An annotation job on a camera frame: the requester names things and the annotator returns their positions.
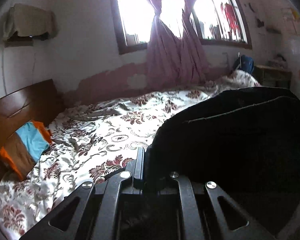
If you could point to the dark framed window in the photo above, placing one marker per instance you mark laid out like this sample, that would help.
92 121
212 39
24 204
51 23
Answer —
133 21

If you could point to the pink curtain right panel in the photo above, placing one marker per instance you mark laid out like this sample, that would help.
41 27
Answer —
193 58

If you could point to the floral bed quilt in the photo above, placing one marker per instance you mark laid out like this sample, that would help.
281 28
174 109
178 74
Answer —
90 142

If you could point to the wooden side table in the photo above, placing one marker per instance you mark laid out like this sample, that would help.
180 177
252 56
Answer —
272 76

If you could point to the orange blue brown pillow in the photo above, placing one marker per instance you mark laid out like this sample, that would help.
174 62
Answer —
24 147

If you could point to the red garment outside window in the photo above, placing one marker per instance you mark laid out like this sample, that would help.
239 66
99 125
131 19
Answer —
230 16

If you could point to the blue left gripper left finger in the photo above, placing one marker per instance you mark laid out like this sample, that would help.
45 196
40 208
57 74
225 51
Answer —
91 211

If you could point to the cloth covered wall unit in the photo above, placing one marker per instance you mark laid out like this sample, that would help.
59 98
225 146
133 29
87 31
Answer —
26 23

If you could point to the black padded winter jacket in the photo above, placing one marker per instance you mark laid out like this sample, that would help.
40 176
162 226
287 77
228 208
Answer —
245 140

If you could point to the pink curtain panel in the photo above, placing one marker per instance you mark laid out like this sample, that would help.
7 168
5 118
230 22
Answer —
193 58
163 53

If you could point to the pink curtain left panel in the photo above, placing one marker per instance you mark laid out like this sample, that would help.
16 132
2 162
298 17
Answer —
163 53

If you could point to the blue bag by bed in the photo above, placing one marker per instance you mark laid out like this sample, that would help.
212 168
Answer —
244 63

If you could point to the brown wooden headboard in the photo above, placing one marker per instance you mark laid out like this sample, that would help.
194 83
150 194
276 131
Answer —
40 102

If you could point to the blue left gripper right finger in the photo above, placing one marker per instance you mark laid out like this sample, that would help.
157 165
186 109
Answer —
206 211

